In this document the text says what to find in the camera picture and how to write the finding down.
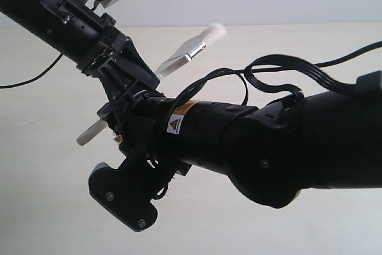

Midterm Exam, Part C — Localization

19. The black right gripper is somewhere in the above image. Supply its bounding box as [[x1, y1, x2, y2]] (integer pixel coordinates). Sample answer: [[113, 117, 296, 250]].
[[118, 97, 191, 201]]

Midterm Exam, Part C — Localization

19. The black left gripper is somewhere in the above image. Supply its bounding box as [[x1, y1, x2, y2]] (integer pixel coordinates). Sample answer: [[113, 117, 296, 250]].
[[59, 0, 159, 127]]

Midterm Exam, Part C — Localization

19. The white paint brush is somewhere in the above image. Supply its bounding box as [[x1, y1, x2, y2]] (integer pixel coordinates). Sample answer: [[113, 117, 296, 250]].
[[76, 23, 227, 146]]

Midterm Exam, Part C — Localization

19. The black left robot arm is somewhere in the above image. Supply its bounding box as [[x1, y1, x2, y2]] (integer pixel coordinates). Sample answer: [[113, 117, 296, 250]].
[[1, 0, 159, 125]]

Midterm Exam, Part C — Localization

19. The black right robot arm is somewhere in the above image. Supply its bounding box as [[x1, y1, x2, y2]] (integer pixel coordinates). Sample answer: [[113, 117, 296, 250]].
[[124, 71, 381, 208]]

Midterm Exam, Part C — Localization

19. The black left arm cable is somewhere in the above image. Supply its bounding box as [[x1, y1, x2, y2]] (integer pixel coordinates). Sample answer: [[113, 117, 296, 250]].
[[0, 53, 63, 89]]

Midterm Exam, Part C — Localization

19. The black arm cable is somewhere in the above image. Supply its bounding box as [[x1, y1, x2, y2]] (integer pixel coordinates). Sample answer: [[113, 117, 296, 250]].
[[0, 53, 63, 89], [161, 41, 382, 118]]

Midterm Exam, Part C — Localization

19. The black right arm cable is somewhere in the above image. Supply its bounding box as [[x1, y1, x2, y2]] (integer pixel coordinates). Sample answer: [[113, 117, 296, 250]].
[[161, 41, 382, 118]]

